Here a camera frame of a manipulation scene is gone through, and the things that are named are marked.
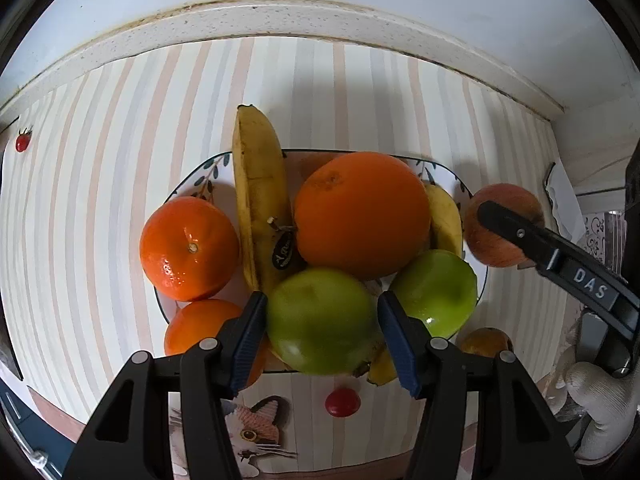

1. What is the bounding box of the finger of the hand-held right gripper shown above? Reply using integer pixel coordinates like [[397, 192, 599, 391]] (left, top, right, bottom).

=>
[[476, 201, 640, 336]]

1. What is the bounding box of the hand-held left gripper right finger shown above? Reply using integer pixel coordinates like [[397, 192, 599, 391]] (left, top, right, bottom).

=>
[[377, 290, 583, 480]]

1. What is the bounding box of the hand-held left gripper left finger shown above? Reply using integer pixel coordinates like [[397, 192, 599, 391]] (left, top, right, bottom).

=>
[[62, 290, 268, 480]]

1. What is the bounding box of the small mandarin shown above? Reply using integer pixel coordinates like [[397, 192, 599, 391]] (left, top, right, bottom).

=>
[[164, 298, 268, 386], [139, 196, 241, 303]]

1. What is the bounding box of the green apple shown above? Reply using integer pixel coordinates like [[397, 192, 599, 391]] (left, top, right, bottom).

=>
[[389, 249, 478, 339], [266, 267, 386, 376]]

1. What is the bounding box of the plain yellow banana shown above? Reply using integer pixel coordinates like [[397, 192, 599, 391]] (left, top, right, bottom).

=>
[[367, 182, 464, 386]]

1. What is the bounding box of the large orange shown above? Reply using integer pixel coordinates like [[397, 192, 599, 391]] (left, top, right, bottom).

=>
[[293, 151, 432, 281]]

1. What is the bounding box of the banana with dark sticker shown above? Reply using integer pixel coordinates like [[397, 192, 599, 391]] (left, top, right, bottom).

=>
[[232, 104, 307, 295]]

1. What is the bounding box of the floral ceramic plate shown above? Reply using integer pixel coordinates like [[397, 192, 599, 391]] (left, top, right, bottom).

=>
[[154, 149, 490, 375]]

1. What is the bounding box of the person's right hand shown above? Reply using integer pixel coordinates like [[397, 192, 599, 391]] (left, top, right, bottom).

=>
[[542, 354, 640, 463]]

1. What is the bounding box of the patterned glass sliding door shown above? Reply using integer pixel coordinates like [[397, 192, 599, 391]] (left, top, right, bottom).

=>
[[582, 210, 626, 271]]

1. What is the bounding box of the red cherry tomato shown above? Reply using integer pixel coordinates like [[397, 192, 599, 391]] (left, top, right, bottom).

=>
[[325, 386, 361, 418]]

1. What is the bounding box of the striped tablecloth with cat print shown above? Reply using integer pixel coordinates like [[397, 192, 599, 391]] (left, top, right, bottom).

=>
[[0, 35, 591, 480]]

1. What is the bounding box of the blue cabinet front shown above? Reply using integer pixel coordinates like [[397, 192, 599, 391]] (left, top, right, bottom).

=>
[[0, 377, 76, 476]]

